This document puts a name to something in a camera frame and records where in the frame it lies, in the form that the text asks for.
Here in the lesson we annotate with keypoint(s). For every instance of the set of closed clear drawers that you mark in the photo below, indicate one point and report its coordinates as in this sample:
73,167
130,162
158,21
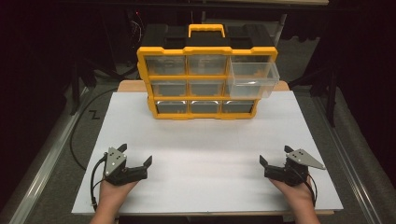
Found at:
174,88

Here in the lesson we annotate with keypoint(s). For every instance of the pulled-out clear plastic drawer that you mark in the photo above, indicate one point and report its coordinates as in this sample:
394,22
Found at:
253,81

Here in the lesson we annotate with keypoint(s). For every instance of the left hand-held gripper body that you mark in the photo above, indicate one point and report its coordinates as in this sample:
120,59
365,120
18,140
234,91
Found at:
120,174

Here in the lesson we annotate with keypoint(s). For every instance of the person's left hand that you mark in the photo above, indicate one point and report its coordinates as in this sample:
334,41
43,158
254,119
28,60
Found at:
116,194

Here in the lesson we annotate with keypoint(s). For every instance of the person's right hand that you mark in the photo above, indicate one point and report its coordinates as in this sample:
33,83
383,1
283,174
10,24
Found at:
294,194

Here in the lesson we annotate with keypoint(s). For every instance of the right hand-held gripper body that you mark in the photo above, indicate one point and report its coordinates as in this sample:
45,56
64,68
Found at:
289,174

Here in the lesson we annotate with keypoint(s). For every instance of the yellow black organizer cabinet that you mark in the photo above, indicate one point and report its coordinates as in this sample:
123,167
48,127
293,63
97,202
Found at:
205,49

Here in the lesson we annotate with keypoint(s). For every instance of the white board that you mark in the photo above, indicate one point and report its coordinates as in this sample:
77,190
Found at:
202,155

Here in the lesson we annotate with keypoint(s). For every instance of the black metal stand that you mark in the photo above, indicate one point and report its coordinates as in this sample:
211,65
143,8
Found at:
330,90
79,77

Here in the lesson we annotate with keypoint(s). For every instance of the metal floor rail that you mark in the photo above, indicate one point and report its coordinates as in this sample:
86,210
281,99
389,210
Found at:
345,155
40,168

